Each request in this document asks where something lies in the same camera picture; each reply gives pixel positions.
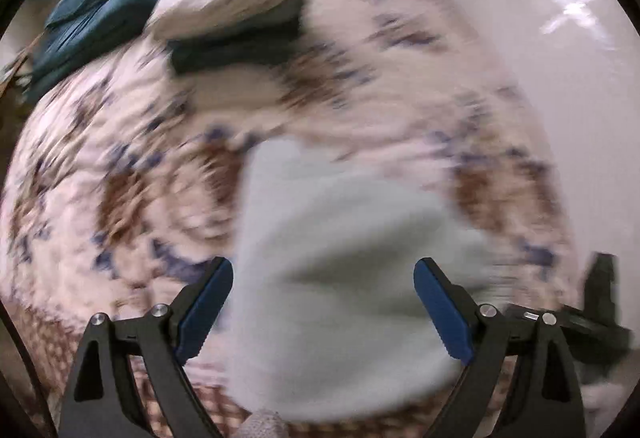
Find pale green fleece pants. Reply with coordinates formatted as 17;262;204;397
222;137;493;424

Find floral fleece blanket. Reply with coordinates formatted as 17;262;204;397
0;0;586;438

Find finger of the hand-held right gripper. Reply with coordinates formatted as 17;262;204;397
559;252;632;369

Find teal pillow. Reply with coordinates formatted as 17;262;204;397
26;0;223;105

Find dark green folded cloth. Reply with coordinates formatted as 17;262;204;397
167;0;307;75

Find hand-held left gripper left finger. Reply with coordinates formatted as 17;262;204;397
59;256;235;438

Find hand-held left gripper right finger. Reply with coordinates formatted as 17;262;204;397
413;257;587;438

